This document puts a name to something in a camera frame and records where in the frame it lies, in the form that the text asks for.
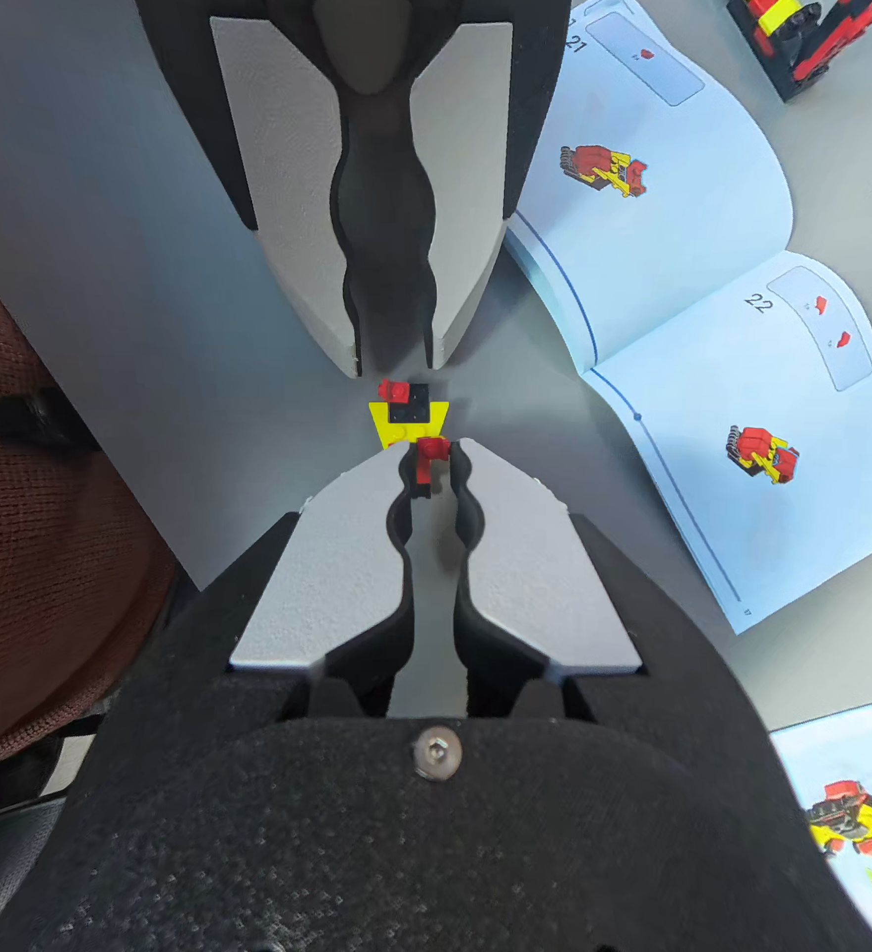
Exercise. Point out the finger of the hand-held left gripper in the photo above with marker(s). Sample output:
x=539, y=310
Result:
x=287, y=163
x=473, y=163

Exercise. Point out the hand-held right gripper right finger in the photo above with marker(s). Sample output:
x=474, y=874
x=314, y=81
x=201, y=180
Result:
x=547, y=580

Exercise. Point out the red black brick model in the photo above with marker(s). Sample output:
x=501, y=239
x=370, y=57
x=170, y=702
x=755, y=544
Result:
x=778, y=44

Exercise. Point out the light blue printed leaflet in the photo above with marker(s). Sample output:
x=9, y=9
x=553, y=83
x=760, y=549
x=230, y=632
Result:
x=853, y=744

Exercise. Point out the grey desk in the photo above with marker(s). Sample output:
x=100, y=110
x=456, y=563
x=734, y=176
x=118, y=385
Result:
x=146, y=297

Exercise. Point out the yellow red brick assembly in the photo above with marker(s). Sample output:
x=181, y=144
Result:
x=399, y=433

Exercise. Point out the brown knit sweater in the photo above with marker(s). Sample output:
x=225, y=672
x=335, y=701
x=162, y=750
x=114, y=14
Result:
x=34, y=595

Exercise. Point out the small red clip brick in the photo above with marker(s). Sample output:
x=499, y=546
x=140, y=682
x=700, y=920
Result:
x=393, y=390
x=432, y=448

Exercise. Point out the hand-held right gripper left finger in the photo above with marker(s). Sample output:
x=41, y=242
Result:
x=324, y=580

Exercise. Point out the grey cloth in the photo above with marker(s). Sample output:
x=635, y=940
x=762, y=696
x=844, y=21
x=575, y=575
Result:
x=71, y=758

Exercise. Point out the light blue instruction booklet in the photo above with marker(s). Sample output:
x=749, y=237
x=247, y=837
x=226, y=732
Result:
x=704, y=223

